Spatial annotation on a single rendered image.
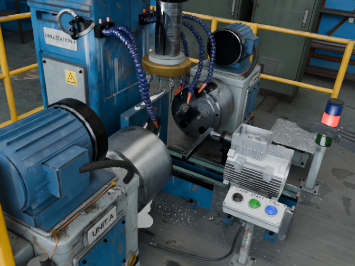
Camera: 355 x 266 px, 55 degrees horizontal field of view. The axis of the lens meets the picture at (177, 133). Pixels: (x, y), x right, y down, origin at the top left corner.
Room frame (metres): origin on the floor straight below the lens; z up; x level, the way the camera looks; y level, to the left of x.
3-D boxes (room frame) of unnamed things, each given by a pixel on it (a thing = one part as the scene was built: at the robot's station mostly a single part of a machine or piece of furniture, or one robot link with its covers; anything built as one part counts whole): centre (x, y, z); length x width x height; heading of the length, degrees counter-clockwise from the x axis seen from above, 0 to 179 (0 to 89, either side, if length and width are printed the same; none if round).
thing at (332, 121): (1.22, -0.59, 1.14); 0.06 x 0.06 x 0.04
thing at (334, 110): (1.22, -0.59, 1.19); 0.06 x 0.06 x 0.04
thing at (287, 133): (1.48, -0.58, 0.86); 0.27 x 0.24 x 0.12; 154
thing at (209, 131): (1.16, -0.09, 1.01); 0.26 x 0.04 x 0.03; 154
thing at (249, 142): (1.05, -0.26, 1.11); 0.12 x 0.11 x 0.07; 64
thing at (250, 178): (1.03, -0.30, 1.02); 0.20 x 0.19 x 0.19; 64
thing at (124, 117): (1.26, 0.16, 0.97); 0.30 x 0.11 x 0.34; 154
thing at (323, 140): (1.22, -0.59, 1.05); 0.06 x 0.06 x 0.04
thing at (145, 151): (0.87, 0.18, 1.04); 0.37 x 0.25 x 0.25; 154
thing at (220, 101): (1.49, -0.12, 1.04); 0.41 x 0.25 x 0.25; 154
